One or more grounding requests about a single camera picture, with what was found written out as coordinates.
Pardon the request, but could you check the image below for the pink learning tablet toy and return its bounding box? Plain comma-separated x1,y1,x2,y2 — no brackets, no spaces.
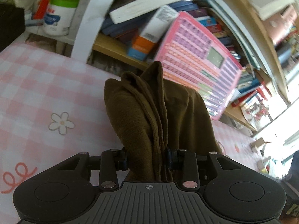
155,11,242,120

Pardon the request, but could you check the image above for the white tub green lid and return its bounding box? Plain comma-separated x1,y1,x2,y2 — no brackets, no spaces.
43,0,80,36

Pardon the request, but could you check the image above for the pink checkered cartoon table mat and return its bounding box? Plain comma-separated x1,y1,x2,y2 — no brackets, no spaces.
0,38,269,224

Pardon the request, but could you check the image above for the brown velvet garment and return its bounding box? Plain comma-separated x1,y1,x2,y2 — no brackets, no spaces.
104,61,221,183

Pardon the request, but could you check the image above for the white shelf post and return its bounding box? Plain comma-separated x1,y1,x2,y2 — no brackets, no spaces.
70,0,114,62

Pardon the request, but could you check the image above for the orange white box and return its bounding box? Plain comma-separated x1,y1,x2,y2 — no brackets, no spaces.
127,5,178,61

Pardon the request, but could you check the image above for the white thick book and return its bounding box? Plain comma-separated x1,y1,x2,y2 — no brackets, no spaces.
109,0,193,24

